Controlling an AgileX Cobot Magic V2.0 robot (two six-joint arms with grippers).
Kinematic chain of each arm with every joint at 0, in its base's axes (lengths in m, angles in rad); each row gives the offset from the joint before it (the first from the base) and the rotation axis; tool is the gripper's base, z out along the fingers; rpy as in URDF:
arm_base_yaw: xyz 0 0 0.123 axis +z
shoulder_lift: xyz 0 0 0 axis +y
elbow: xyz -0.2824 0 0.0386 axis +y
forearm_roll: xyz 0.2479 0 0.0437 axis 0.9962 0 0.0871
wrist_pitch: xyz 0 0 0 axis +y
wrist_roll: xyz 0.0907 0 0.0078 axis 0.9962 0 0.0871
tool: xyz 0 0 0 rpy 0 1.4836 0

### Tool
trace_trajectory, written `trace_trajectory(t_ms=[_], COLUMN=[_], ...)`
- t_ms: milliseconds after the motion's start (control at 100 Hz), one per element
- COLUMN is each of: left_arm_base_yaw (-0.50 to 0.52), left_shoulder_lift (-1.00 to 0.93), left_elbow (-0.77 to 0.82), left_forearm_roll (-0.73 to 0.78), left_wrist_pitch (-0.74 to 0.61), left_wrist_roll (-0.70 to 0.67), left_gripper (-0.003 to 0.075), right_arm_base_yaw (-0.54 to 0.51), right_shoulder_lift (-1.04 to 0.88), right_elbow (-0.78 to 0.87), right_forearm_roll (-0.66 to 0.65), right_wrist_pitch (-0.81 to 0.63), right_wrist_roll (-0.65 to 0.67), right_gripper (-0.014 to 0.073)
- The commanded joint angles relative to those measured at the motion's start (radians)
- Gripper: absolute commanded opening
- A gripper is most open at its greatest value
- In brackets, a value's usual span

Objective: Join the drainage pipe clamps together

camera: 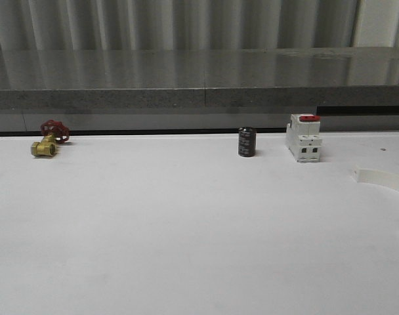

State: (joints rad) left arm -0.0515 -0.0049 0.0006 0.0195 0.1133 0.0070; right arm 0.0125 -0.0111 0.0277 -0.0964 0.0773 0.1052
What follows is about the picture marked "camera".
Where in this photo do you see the white half-ring pipe clamp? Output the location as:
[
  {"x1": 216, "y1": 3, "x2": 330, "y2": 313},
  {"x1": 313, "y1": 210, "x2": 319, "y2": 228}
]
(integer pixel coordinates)
[{"x1": 352, "y1": 167, "x2": 399, "y2": 192}]

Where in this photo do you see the black cylindrical capacitor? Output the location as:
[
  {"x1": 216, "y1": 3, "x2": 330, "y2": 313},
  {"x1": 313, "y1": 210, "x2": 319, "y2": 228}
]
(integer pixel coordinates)
[{"x1": 238, "y1": 127, "x2": 257, "y2": 158}]

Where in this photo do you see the brass valve red handwheel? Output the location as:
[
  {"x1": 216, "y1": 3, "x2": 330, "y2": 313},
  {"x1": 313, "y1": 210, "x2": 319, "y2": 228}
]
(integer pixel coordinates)
[{"x1": 30, "y1": 119, "x2": 70, "y2": 157}]

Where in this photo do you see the grey stone countertop ledge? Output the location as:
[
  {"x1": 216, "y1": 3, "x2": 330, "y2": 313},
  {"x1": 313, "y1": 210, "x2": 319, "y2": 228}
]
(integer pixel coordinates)
[{"x1": 0, "y1": 48, "x2": 399, "y2": 113}]

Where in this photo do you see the white circuit breaker red switch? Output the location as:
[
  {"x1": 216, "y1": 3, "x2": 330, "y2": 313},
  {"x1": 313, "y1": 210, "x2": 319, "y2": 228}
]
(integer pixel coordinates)
[{"x1": 286, "y1": 114, "x2": 322, "y2": 163}]

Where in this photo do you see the grey pleated curtain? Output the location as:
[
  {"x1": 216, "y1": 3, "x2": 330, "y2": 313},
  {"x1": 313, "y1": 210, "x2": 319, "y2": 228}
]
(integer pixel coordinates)
[{"x1": 0, "y1": 1, "x2": 399, "y2": 51}]

